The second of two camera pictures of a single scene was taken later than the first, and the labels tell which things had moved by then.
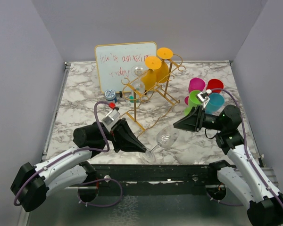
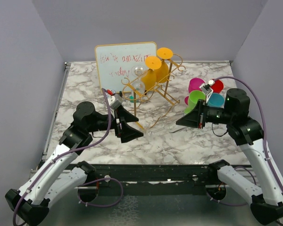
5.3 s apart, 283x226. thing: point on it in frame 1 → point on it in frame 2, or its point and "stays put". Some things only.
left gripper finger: (128, 140) → (128, 133)
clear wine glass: (165, 137) → (170, 126)
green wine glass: (193, 101) stays put
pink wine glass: (195, 84) stays put
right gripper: (193, 121) stays put
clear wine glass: (138, 87) stays put
